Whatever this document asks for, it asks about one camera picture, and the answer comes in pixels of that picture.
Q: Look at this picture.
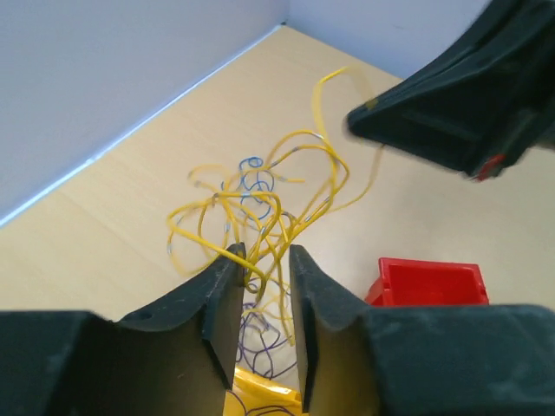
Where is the yellow wire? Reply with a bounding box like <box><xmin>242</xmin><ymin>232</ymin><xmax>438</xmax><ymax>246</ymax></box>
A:
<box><xmin>166</xmin><ymin>64</ymin><xmax>382</xmax><ymax>346</ymax></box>

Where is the yellow plastic bin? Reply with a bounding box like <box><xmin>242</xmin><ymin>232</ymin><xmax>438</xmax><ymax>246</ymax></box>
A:
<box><xmin>223</xmin><ymin>367</ymin><xmax>304</xmax><ymax>416</ymax></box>

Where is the red plastic bin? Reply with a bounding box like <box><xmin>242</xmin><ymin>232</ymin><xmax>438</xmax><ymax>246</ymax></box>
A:
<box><xmin>365</xmin><ymin>257</ymin><xmax>489</xmax><ymax>307</ymax></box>

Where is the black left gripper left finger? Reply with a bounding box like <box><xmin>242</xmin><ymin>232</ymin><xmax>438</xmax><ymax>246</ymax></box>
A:
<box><xmin>1</xmin><ymin>244</ymin><xmax>245</xmax><ymax>415</ymax></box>

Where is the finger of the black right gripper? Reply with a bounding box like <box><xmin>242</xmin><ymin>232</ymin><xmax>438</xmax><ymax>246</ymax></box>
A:
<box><xmin>346</xmin><ymin>1</ymin><xmax>554</xmax><ymax>180</ymax></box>

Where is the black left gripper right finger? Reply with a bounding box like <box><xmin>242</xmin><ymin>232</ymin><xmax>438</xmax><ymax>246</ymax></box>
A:
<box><xmin>289</xmin><ymin>245</ymin><xmax>554</xmax><ymax>415</ymax></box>

